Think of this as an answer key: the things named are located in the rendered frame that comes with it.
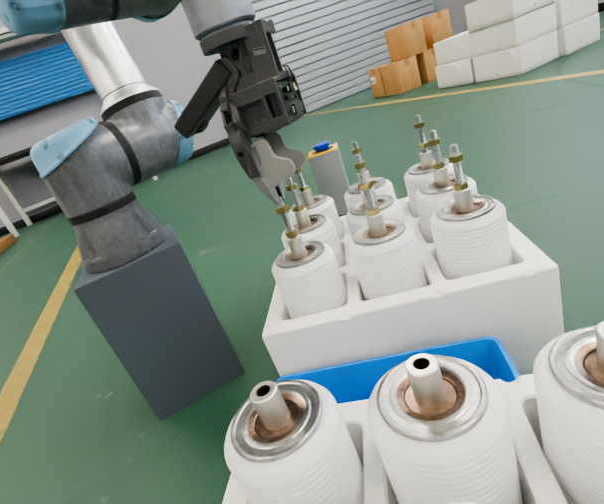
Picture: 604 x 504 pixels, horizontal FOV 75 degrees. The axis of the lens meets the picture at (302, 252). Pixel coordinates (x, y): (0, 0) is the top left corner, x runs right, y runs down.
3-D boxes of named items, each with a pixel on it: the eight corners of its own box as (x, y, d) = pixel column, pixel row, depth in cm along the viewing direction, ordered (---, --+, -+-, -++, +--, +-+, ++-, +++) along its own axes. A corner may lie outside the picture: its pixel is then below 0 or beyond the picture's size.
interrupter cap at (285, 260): (289, 275, 53) (287, 271, 53) (269, 262, 60) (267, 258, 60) (334, 250, 56) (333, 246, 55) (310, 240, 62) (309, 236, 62)
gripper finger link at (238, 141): (255, 180, 48) (228, 107, 45) (245, 182, 49) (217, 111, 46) (270, 169, 52) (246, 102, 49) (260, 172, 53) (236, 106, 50)
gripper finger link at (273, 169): (303, 205, 50) (278, 132, 46) (263, 214, 52) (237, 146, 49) (310, 197, 52) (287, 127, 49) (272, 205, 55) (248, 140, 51)
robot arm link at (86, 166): (59, 218, 70) (13, 145, 65) (127, 187, 78) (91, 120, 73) (75, 219, 61) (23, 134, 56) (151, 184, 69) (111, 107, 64)
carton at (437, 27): (453, 39, 408) (448, 8, 396) (434, 47, 403) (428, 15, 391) (434, 45, 435) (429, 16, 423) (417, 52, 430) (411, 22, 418)
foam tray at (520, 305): (302, 425, 62) (260, 336, 55) (313, 295, 97) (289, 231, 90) (569, 376, 54) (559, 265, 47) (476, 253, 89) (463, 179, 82)
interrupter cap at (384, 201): (402, 196, 66) (401, 192, 66) (382, 216, 61) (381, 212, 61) (363, 199, 71) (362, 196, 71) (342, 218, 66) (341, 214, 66)
